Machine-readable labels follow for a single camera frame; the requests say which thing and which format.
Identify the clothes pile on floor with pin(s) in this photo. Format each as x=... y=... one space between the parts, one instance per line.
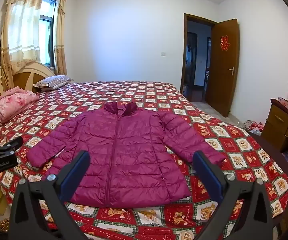
x=253 y=127

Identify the left beige curtain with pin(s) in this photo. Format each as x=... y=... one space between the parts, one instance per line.
x=19 y=38

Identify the right beige curtain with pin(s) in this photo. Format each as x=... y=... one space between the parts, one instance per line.
x=58 y=38

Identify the beige curtain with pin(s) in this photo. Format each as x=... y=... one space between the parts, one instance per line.
x=58 y=38
x=19 y=38

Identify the checked grey pillow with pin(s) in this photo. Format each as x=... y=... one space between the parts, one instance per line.
x=53 y=82

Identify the brown wooden door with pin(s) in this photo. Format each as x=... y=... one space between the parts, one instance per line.
x=221 y=84

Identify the magenta puffer jacket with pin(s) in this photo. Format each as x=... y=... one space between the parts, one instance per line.
x=130 y=150

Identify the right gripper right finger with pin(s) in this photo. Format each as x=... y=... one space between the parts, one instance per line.
x=255 y=218

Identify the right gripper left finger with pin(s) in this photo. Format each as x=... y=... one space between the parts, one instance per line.
x=27 y=220

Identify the window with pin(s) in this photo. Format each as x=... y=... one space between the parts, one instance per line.
x=46 y=33

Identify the red paper door decoration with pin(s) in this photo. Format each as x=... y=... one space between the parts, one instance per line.
x=224 y=43

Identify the dark door frame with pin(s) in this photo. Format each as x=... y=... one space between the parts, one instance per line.
x=197 y=19

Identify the cream wooden headboard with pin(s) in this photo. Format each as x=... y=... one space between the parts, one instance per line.
x=27 y=76

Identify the red patchwork bedspread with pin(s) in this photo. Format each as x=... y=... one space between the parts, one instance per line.
x=243 y=157

